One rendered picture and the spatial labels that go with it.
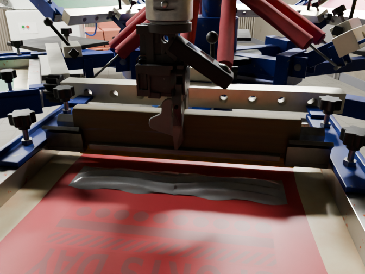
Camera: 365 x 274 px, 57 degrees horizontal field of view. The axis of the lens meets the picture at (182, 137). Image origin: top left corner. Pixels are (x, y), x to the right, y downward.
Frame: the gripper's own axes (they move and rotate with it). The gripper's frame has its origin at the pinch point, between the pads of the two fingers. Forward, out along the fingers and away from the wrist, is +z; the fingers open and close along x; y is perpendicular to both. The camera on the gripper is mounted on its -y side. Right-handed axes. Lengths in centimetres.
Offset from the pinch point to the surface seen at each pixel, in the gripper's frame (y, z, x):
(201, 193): -4.6, 5.0, 10.3
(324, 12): -46, -15, -104
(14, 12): 274, 8, -372
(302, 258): -18.2, 5.3, 22.2
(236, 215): -10.2, 5.3, 14.8
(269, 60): -22, -1, -68
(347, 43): -35.3, -12.6, -31.2
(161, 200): 1.5, 5.3, 12.6
